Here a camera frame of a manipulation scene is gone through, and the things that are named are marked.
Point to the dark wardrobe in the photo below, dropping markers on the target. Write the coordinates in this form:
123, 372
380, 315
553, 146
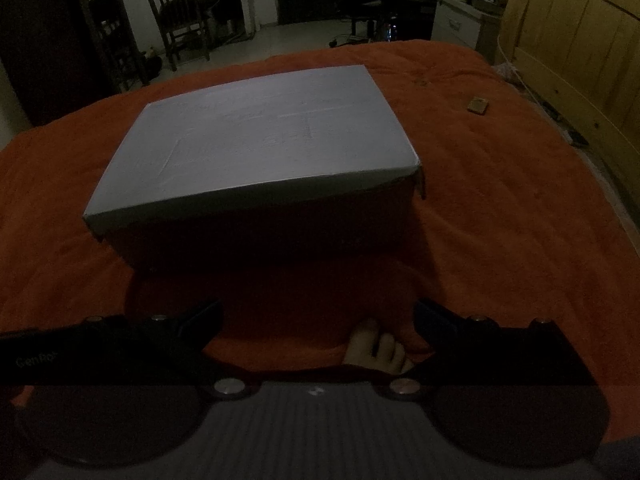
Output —
40, 40

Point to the white box lid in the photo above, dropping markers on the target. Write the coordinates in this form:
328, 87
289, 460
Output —
265, 130

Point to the wooden headboard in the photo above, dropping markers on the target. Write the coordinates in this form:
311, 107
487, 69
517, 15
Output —
575, 50

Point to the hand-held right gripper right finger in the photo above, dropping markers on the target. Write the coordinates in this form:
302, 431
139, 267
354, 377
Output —
435, 321

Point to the white side table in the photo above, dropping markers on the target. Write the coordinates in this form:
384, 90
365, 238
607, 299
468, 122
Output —
227, 2

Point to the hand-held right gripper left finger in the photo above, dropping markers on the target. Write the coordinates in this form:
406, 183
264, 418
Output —
202, 321

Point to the small golden box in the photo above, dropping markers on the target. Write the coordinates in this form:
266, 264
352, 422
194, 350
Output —
477, 105

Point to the person's foot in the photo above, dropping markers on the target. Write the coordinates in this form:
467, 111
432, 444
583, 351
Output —
377, 350

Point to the white cardboard box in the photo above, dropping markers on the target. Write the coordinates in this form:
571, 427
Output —
260, 232

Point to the white cabinet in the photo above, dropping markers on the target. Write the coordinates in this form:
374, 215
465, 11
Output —
460, 22

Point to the dark wooden chair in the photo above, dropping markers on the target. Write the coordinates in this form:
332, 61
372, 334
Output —
177, 15

